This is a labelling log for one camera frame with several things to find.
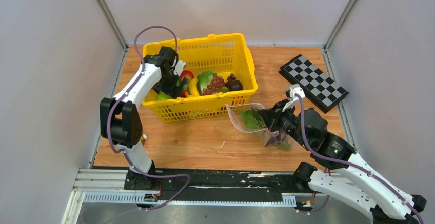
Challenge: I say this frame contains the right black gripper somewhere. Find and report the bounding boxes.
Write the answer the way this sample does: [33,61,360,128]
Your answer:
[256,99,309,149]

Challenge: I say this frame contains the green leafy vegetable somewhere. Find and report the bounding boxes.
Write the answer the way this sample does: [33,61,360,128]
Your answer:
[241,109,265,130]

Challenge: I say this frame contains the clear zip top bag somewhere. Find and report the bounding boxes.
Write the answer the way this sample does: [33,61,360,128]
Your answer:
[226,103,293,150]

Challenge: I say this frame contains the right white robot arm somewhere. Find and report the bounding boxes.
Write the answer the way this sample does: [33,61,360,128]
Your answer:
[258,96,427,223]

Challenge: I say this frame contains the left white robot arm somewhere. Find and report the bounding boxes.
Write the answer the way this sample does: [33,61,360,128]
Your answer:
[100,46,187,190]

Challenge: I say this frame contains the green apple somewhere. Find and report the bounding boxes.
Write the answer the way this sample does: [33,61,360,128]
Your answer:
[156,92,172,101]

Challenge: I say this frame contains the red apple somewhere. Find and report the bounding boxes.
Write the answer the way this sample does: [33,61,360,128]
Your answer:
[180,70,194,83]

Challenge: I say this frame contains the single yellow banana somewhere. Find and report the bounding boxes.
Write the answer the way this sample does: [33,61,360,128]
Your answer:
[189,77,200,96]

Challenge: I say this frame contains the green lettuce head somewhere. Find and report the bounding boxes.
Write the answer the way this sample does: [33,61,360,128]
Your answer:
[197,71,218,95]

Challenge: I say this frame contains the dark avocado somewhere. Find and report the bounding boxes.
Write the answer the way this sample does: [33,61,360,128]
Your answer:
[225,79,243,91]

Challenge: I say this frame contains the folded black chessboard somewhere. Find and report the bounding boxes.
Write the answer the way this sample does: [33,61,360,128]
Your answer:
[279,54,349,113]

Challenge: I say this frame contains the colourful toy block car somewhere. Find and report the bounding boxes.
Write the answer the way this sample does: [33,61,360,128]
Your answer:
[140,134,148,145]

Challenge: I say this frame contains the yellow plastic basket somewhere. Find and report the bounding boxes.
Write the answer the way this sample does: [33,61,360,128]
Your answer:
[142,33,258,123]

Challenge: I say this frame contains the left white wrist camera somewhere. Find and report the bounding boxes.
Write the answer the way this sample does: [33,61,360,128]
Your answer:
[173,60,186,76]

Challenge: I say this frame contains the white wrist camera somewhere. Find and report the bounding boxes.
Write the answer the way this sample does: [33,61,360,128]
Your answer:
[173,60,186,76]
[282,84,305,111]

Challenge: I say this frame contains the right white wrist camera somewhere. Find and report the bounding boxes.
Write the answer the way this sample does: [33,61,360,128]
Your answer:
[282,84,305,111]

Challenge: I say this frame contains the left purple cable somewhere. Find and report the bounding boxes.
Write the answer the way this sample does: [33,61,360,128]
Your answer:
[106,25,191,211]

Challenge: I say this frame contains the white slotted cable duct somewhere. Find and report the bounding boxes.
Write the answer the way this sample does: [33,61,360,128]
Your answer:
[73,169,297,207]

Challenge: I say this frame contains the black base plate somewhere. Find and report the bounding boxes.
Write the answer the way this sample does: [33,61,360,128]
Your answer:
[124,168,314,203]

